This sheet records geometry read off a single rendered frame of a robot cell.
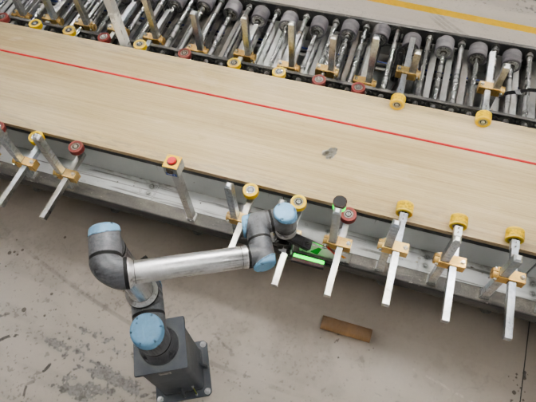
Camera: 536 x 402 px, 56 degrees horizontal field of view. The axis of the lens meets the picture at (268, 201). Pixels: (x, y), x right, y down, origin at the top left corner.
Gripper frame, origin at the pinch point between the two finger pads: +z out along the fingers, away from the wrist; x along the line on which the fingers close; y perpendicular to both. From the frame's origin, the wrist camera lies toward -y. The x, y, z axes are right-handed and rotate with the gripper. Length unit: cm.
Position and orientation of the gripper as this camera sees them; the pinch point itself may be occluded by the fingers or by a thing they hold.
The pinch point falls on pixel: (291, 252)
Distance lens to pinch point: 225.7
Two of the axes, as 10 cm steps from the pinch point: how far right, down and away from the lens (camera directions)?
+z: 0.5, 5.1, 8.6
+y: -9.6, -2.2, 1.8
